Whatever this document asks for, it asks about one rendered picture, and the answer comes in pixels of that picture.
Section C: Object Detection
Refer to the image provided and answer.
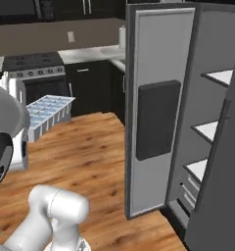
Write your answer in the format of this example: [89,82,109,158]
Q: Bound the pale blue ice cube tray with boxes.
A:
[25,94,76,143]

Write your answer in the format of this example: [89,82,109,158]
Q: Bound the black base cupboards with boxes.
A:
[64,59,127,126]

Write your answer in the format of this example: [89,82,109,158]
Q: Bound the black wall cupboards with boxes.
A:
[53,0,127,22]

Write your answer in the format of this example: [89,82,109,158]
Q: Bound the white paper towel roll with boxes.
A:
[117,25,127,51]

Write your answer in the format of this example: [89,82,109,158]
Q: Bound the black dispenser panel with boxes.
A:
[135,79,182,162]

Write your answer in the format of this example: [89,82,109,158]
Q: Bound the black and steel stove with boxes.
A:
[1,51,71,106]

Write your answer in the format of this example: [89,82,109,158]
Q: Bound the white freezer shelf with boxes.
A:
[201,69,235,88]
[191,120,220,145]
[182,158,210,184]

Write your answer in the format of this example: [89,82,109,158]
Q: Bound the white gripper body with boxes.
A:
[0,71,28,108]

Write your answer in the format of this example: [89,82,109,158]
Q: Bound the grey fridge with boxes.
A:
[164,2,235,251]

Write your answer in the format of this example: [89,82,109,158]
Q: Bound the grey freezer door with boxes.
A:
[123,2,198,221]

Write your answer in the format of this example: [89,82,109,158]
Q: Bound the beige wall socket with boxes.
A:
[67,30,76,44]

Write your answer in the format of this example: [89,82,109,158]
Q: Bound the dark grey fridge door handle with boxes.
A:
[195,97,232,212]

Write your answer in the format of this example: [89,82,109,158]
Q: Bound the grey freezer drawer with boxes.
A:
[176,175,202,218]

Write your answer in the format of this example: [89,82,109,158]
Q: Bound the black microwave oven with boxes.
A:
[0,0,56,25]

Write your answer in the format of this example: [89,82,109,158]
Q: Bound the dark grey fridge door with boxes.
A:
[183,38,235,251]

